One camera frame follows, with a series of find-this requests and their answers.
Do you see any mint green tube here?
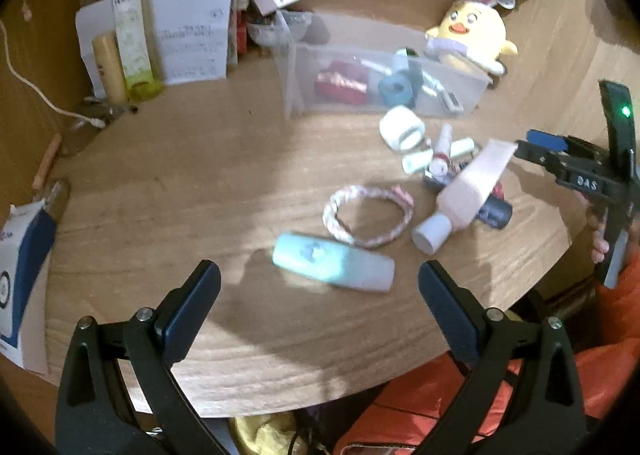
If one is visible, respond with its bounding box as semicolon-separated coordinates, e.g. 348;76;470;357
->
272;233;396;294

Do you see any yellow chick plush toy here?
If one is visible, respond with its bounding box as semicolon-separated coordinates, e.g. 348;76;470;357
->
425;0;519;76

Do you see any wooden handle tool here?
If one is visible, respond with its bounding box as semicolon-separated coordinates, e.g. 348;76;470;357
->
32;134;63;196

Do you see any white tape roll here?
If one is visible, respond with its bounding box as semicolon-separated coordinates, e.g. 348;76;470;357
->
379;106;427;152

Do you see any white printed paper sheet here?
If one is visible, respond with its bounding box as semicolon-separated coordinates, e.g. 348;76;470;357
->
149;0;234;86

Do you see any green spray bottle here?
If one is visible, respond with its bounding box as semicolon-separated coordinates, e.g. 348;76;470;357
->
111;0;164;103

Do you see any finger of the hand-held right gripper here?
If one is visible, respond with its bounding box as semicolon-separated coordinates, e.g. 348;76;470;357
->
526;129;568;152
515;139;557;170

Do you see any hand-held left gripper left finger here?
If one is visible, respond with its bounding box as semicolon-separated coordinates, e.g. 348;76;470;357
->
55;260;231;455

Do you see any red packet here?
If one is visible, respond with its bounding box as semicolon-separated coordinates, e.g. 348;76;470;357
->
315;61;369;106

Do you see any small white gadget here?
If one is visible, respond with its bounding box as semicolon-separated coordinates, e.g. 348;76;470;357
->
425;76;466;116

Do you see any person's orange clothing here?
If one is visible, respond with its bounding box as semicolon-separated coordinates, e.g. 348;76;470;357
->
334;255;640;455

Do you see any blue white carton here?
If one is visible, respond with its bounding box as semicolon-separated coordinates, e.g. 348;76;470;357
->
0;202;59;374

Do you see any white envelope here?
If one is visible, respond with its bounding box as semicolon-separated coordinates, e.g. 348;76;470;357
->
75;0;119;100

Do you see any dark blue small bottle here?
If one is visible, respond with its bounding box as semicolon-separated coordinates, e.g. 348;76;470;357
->
477;195;514;231

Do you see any white cable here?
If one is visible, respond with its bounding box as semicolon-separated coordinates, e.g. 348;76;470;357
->
0;20;107;128

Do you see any beige bottle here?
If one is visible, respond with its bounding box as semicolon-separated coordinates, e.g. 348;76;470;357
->
92;33;129;106

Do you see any pink tube with white cap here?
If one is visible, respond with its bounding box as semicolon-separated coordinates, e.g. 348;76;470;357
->
411;139;519;255

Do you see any blue tape roll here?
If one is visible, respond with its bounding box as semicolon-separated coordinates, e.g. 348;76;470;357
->
378;72;419;108

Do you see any yellow cloth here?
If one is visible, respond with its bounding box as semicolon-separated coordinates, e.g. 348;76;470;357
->
234;414;303;455

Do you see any white teal small bottle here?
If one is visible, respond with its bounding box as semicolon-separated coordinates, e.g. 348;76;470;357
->
392;47;422;76

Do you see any white red lip balm stick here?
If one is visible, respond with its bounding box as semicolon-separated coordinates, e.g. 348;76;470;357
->
431;124;454;176

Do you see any person's right hand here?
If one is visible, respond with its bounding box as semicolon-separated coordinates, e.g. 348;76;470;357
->
590;215;612;266

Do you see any pink white braided hair band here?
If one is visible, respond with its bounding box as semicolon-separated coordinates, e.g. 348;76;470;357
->
322;185;415;249

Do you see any clear plastic storage box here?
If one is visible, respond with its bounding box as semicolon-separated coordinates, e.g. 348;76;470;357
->
273;12;493;122

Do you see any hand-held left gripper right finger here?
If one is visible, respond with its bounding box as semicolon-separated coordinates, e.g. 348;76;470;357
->
415;260;588;455

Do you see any clear plastic bowl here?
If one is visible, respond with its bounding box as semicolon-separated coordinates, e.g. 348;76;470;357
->
246;10;314;48

